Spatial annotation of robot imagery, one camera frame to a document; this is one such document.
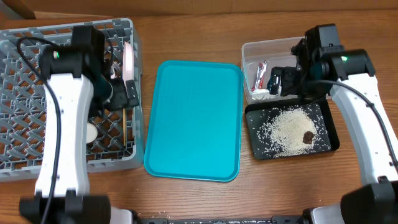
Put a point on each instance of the red foil sauce packet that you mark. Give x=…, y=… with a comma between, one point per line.
x=261, y=71

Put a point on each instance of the clear plastic waste bin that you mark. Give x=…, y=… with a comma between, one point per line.
x=278, y=54

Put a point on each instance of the grey plastic dish rack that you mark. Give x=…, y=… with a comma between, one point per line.
x=23, y=106

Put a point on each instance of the teal plastic tray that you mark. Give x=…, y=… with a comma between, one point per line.
x=195, y=121

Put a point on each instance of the black food waste tray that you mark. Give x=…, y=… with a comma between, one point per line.
x=289, y=133

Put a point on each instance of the white paper cup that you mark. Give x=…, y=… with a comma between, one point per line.
x=91, y=133

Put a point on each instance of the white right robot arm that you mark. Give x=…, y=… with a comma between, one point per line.
x=324, y=67

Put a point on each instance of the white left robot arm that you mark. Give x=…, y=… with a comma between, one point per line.
x=78, y=84

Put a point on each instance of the wooden chopstick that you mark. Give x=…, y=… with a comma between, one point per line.
x=124, y=127

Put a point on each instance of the brown food scrap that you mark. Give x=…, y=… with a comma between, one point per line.
x=308, y=137

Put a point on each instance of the white napkin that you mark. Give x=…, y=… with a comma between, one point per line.
x=262, y=95

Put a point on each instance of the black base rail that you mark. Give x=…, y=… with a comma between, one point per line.
x=217, y=220

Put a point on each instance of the large white plate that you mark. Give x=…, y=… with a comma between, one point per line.
x=128, y=63

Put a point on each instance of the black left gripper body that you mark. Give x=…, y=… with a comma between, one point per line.
x=125, y=94

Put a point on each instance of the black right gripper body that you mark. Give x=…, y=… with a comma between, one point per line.
x=289, y=81

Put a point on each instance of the pile of white rice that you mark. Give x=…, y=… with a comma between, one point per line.
x=289, y=132

